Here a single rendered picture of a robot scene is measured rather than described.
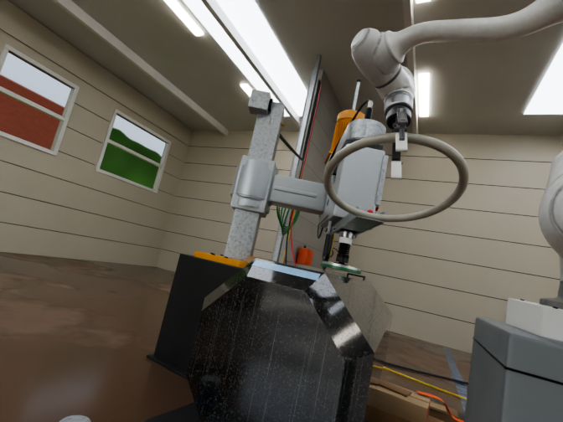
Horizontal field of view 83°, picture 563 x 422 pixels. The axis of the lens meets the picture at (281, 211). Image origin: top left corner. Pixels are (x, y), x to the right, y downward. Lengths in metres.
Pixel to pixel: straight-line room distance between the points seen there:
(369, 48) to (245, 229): 1.64
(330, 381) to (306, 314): 0.23
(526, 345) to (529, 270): 6.15
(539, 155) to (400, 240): 2.81
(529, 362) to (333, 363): 0.68
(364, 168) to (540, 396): 1.34
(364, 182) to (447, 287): 5.01
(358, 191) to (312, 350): 0.89
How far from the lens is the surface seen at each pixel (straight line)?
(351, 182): 1.77
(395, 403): 2.29
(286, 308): 1.28
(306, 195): 2.40
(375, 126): 1.88
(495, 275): 6.73
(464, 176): 1.19
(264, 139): 2.54
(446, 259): 6.67
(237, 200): 2.38
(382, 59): 1.10
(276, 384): 1.34
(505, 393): 0.71
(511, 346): 0.70
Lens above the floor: 0.83
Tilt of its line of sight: 9 degrees up
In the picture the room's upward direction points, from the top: 12 degrees clockwise
